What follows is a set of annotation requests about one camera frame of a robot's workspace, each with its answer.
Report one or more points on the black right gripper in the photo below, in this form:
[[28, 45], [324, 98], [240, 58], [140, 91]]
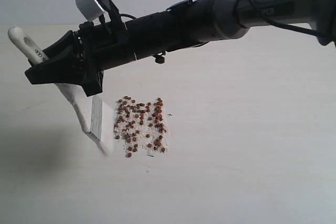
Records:
[[101, 50]]

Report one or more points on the white wooden paintbrush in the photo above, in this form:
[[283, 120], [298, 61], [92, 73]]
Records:
[[94, 115]]

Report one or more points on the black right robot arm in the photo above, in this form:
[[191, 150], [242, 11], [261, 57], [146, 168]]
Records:
[[194, 23]]

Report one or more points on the pile of white grains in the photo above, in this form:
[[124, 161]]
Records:
[[141, 126]]

